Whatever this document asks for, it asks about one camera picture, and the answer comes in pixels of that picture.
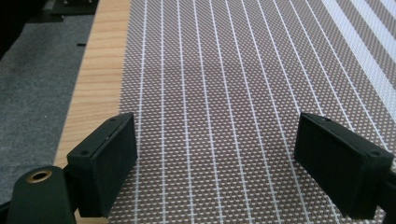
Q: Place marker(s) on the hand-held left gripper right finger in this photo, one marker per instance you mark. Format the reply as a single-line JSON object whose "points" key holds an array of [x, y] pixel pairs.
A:
{"points": [[339, 165]]}

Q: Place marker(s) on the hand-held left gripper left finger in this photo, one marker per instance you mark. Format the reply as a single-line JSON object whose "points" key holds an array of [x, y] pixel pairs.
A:
{"points": [[106, 161]]}

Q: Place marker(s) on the brown woven striped placemat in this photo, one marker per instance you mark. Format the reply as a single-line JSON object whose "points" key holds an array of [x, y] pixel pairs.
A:
{"points": [[224, 109]]}

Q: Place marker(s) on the dark metal stand base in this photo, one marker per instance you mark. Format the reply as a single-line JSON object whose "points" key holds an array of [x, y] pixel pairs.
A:
{"points": [[73, 6]]}

